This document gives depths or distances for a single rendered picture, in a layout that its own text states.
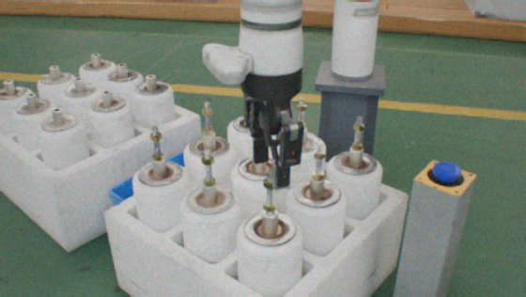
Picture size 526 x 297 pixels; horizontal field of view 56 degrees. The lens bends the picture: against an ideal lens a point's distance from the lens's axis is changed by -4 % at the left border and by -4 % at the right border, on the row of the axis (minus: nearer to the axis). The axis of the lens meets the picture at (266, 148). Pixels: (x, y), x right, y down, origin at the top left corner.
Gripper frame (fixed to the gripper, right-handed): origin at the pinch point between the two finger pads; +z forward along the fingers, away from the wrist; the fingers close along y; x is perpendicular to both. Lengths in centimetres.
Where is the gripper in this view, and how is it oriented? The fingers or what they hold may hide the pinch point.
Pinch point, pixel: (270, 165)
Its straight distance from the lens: 68.2
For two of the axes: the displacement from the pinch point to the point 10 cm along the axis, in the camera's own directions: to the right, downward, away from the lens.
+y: -3.9, -4.5, 8.0
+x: -9.2, 1.9, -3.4
